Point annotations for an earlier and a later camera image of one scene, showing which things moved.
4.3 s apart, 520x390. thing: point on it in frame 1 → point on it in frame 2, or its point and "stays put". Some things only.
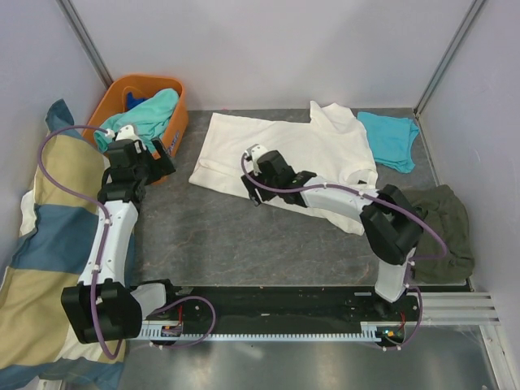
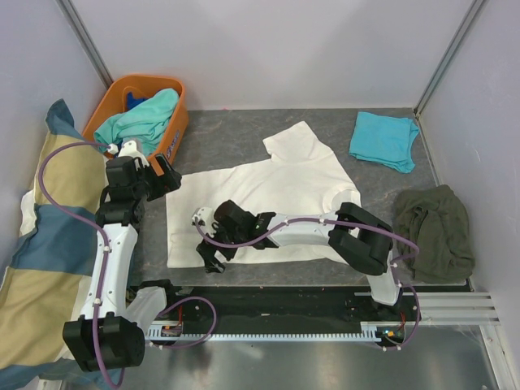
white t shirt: x=331 y=149 → x=305 y=177
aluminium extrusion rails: x=458 y=309 stays put
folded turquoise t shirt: x=391 y=140 stays put
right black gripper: x=252 y=193 → x=211 y=264
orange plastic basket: x=112 y=101 stays put
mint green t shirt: x=150 y=119 stays put
